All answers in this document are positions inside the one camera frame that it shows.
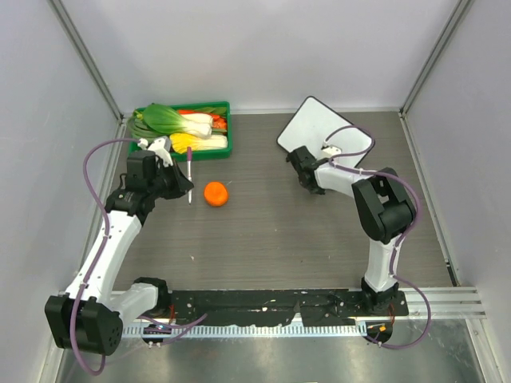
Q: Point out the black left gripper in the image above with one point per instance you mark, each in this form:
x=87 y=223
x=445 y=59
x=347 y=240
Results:
x=182 y=184

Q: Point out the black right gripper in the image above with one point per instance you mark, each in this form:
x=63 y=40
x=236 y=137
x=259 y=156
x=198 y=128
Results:
x=318 y=191

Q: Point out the white marker with magenta cap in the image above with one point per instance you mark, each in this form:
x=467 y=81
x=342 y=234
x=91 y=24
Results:
x=189 y=172

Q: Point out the small white whiteboard black frame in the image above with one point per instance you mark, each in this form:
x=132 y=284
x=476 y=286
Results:
x=315 y=125

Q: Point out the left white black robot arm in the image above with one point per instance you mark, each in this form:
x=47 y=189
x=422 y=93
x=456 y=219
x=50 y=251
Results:
x=87 y=316

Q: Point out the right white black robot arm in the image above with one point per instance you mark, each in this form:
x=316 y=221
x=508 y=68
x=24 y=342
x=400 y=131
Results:
x=385 y=210

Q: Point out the orange mandarin fruit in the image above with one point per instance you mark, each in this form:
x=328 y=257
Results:
x=216 y=194

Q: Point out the yellow white napa cabbage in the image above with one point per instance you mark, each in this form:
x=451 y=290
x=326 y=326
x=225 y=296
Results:
x=181 y=142

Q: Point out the green plastic vegetable tray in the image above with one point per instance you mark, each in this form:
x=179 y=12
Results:
x=211 y=154

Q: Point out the green white bok choy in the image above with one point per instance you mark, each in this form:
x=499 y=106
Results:
x=166 y=120

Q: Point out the green long vegetable stalks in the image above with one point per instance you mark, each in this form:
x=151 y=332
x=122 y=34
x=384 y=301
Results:
x=138 y=128

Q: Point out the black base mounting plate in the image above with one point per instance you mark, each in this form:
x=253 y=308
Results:
x=272 y=308

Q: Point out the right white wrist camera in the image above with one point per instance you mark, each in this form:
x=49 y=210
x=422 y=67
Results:
x=330 y=150

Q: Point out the white slotted cable duct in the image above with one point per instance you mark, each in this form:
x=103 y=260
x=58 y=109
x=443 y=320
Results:
x=294 y=330

